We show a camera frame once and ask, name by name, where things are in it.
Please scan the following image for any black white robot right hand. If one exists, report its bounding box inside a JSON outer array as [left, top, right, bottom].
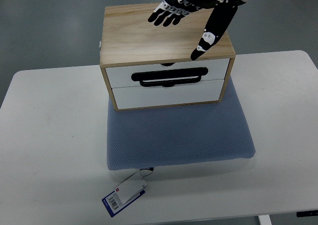
[[148, 0, 248, 61]]

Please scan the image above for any black drawer handle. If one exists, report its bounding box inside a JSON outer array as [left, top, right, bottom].
[[131, 67, 209, 87]]

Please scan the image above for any blue grey cushion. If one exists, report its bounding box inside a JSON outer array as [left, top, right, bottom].
[[106, 80, 256, 170]]

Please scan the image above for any white drawer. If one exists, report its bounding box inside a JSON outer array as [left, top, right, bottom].
[[113, 79, 224, 109], [106, 59, 230, 88]]

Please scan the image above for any white blue price tag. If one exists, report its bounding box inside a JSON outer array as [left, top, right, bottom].
[[102, 172, 148, 218]]

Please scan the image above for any wooden drawer cabinet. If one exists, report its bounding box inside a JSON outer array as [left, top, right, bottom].
[[100, 3, 236, 111]]

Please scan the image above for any black table control panel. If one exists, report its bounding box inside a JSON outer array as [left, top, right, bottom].
[[296, 210, 318, 218]]

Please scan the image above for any white table leg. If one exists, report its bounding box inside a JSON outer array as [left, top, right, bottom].
[[258, 215, 272, 225]]

